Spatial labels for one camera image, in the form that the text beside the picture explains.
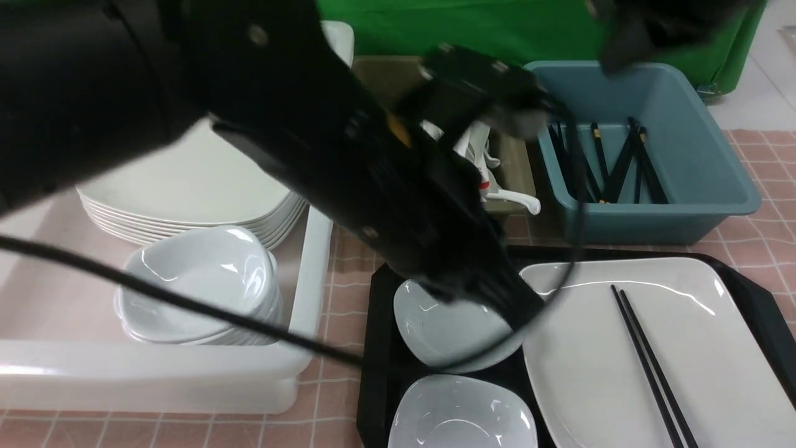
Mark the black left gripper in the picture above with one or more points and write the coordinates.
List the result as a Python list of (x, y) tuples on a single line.
[(311, 124)]

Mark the large white square plate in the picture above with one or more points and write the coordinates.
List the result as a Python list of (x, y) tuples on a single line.
[(590, 385)]

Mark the black chopstick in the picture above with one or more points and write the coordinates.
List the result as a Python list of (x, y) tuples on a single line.
[(659, 400), (686, 435)]

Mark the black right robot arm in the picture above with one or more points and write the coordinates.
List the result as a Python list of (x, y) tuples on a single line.
[(641, 30)]

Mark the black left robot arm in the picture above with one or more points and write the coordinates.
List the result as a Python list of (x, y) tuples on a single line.
[(90, 85)]

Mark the top white plate in stack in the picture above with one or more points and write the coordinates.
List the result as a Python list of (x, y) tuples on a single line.
[(200, 179)]

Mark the white spoon with red print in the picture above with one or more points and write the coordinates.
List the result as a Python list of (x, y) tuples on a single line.
[(474, 147)]

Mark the olive green spoon bin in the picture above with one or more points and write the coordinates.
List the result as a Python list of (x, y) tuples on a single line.
[(391, 78)]

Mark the green backdrop cloth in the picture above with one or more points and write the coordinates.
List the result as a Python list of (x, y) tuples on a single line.
[(526, 31)]

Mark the black serving tray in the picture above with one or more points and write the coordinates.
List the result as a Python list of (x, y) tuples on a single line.
[(380, 393)]

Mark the blue chopstick bin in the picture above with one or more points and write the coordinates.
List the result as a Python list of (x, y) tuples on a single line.
[(699, 182)]

